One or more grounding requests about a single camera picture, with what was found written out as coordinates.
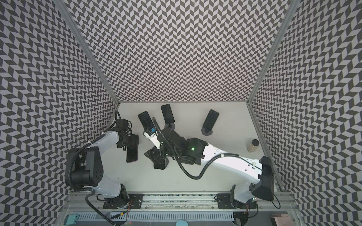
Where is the purple edged phone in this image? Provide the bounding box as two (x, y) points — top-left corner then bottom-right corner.
(126, 146), (138, 163)

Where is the black phone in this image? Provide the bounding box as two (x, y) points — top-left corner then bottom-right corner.
(161, 104), (175, 125)
(154, 160), (166, 170)
(202, 109), (219, 131)
(138, 111), (155, 133)

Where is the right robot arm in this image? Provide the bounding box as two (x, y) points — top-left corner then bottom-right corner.
(143, 118), (275, 204)

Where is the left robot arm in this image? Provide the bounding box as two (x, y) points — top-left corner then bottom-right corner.
(65, 113), (143, 210)

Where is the back middle round stand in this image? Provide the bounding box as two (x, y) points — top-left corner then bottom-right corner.
(165, 123), (175, 131)

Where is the back right round stand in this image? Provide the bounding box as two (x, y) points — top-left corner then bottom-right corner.
(201, 128), (213, 136)

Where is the teal round button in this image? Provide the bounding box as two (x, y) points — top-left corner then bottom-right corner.
(175, 220), (189, 226)

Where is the small jar black lid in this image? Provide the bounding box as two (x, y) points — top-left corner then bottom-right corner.
(247, 139), (260, 153)

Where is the teal box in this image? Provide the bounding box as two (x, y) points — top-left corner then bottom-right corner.
(63, 214), (80, 226)

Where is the brown box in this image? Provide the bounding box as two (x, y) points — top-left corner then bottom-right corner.
(270, 214), (294, 226)

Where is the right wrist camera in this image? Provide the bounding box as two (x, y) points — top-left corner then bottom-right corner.
(143, 126), (161, 150)

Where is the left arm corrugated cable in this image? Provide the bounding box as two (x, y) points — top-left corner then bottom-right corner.
(64, 141), (119, 226)

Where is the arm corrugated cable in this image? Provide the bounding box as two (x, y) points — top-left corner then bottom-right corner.
(152, 117), (241, 180)
(64, 141), (119, 226)

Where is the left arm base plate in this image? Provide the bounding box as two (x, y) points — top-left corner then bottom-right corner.
(103, 193), (144, 210)

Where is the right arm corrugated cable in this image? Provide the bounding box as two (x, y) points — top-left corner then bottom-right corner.
(152, 117), (241, 180)

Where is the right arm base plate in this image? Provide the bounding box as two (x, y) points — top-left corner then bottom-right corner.
(214, 193), (257, 210)

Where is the aluminium front rail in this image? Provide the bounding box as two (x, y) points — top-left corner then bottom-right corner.
(60, 192), (299, 212)

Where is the white slotted cable duct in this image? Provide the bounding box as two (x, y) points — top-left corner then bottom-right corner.
(77, 211), (235, 222)

